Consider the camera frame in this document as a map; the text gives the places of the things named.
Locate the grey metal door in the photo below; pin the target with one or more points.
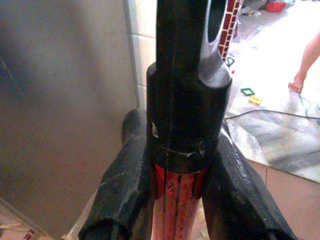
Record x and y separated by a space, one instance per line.
62 110

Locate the green triangle frame toy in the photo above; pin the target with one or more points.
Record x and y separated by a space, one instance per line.
230 61

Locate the green diamond frame toy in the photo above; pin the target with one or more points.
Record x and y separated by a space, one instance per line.
247 91

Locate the red plastic basket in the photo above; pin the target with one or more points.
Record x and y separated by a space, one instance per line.
275 6

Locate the red white tiled pillar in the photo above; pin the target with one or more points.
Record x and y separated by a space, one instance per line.
229 27

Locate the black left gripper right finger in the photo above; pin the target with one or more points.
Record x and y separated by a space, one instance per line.
240 190

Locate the yellow square toy piece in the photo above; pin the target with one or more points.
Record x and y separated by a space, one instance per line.
255 99

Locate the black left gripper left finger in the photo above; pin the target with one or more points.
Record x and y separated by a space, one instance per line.
117 185

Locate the person's bare leg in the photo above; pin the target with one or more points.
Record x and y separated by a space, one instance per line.
305 57

